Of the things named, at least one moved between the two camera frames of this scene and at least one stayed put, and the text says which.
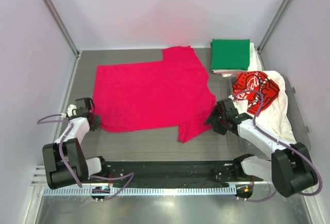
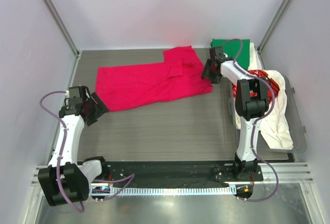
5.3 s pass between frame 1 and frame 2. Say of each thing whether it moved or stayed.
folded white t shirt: stayed
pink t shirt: moved
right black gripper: moved
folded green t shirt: stayed
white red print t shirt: stayed
